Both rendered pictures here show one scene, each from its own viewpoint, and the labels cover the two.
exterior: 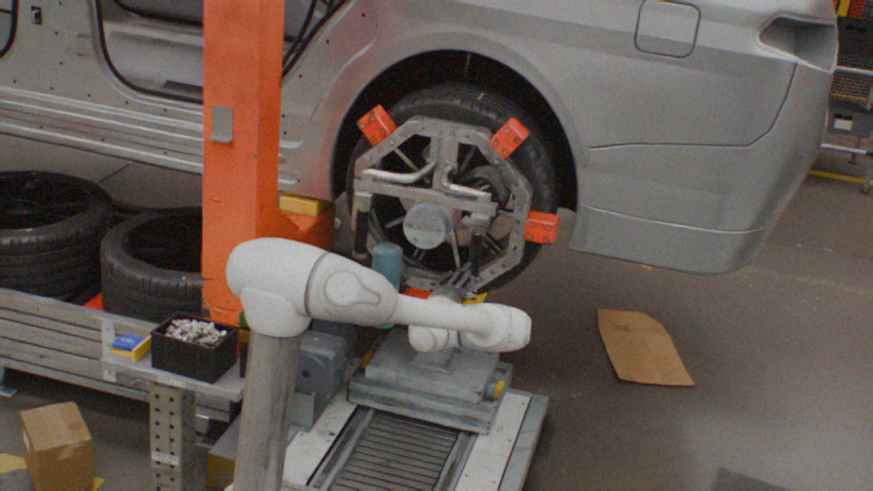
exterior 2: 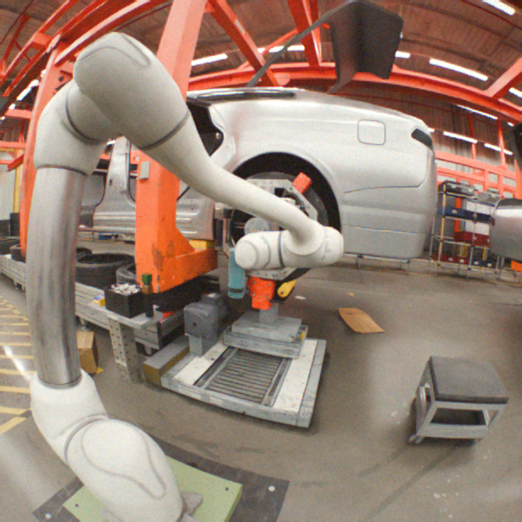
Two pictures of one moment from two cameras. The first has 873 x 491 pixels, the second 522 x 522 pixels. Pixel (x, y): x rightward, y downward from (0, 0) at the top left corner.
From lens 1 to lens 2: 182 cm
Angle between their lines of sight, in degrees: 14
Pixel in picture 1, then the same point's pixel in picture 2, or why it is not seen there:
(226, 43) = not seen: hidden behind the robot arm
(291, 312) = (56, 123)
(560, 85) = (325, 162)
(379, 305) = (146, 70)
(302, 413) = (197, 347)
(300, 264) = not seen: hidden behind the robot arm
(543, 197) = (323, 218)
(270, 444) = (40, 315)
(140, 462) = not seen: hidden behind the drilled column
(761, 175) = (425, 202)
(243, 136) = (153, 175)
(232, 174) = (147, 198)
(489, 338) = (308, 243)
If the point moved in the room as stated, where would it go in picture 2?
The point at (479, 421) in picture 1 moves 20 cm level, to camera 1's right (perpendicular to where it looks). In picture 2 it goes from (293, 352) to (325, 353)
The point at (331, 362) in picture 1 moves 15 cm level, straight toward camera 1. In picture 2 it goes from (208, 318) to (202, 330)
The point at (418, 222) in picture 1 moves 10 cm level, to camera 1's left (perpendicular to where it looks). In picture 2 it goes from (252, 226) to (232, 225)
